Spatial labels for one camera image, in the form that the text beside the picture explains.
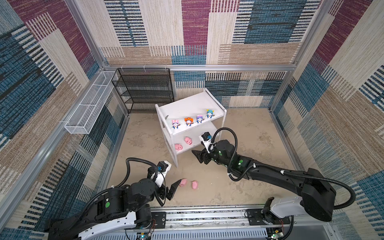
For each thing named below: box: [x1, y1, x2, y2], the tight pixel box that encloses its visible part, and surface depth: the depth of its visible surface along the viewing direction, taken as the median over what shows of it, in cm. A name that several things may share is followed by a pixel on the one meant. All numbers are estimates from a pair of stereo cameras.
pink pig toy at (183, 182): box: [179, 178, 187, 187], surface depth 86 cm
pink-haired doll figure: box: [171, 119, 181, 130], surface depth 66 cm
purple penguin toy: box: [196, 114, 205, 124], surface depth 69 cm
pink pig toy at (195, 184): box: [191, 180, 199, 190], surface depth 85 cm
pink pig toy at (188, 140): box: [184, 136, 193, 145], surface depth 83 cm
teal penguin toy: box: [206, 109, 215, 119], surface depth 71 cm
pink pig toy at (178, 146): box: [174, 143, 183, 151], surface depth 81 cm
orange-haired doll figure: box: [184, 117, 194, 127], surface depth 68 cm
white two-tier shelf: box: [155, 88, 227, 168], surface depth 76 cm
